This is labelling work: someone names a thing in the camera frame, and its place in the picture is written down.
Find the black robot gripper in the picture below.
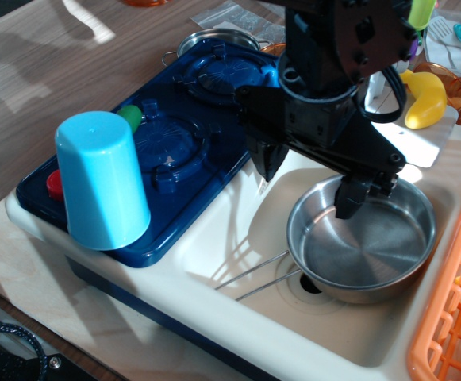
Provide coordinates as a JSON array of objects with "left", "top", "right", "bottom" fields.
[{"left": 235, "top": 56, "right": 406, "bottom": 219}]

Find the stainless steel frying pan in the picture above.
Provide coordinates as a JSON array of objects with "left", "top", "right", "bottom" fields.
[{"left": 218, "top": 171, "right": 439, "bottom": 304}]

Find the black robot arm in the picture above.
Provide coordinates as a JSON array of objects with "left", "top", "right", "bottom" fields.
[{"left": 236, "top": 1, "right": 417, "bottom": 219}]

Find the cream toy sink unit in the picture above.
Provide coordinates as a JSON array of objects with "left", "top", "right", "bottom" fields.
[{"left": 6, "top": 126, "right": 461, "bottom": 380}]

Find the blue toy stove top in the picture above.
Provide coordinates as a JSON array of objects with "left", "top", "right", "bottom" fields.
[{"left": 16, "top": 39, "right": 279, "bottom": 267}]

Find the green stove knob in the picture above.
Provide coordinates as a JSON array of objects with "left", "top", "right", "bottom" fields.
[{"left": 117, "top": 105, "right": 143, "bottom": 134}]

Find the red stove knob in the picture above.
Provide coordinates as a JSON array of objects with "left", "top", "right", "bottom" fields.
[{"left": 46, "top": 169, "right": 64, "bottom": 202}]

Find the white grey toy faucet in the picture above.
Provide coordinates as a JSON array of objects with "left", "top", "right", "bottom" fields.
[{"left": 374, "top": 78, "right": 458, "bottom": 168}]

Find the yellow plastic banana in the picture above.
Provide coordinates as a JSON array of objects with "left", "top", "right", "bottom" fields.
[{"left": 400, "top": 70, "right": 447, "bottom": 129}]

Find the small steel pot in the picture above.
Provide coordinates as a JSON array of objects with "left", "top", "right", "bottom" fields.
[{"left": 161, "top": 28, "right": 272, "bottom": 67}]

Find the clear plastic bag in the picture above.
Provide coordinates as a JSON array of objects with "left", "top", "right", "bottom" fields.
[{"left": 190, "top": 1, "right": 286, "bottom": 44}]

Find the white toy spatula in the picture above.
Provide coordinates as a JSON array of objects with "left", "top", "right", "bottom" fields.
[{"left": 425, "top": 16, "right": 461, "bottom": 75}]

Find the lime green plastic container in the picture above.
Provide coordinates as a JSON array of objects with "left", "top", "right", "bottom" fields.
[{"left": 408, "top": 0, "right": 437, "bottom": 31}]

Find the light blue plastic cup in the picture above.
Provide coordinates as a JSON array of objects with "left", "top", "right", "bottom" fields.
[{"left": 55, "top": 111, "right": 151, "bottom": 251}]

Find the orange dish rack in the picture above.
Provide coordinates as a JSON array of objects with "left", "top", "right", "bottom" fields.
[{"left": 407, "top": 215, "right": 461, "bottom": 380}]

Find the orange bowl at top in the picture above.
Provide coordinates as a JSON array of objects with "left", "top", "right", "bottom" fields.
[{"left": 123, "top": 0, "right": 169, "bottom": 7}]

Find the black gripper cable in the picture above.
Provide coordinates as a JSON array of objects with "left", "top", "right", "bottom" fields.
[{"left": 356, "top": 65, "right": 408, "bottom": 124}]

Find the black braided cable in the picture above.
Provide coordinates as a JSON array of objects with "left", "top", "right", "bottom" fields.
[{"left": 0, "top": 322, "right": 48, "bottom": 381}]

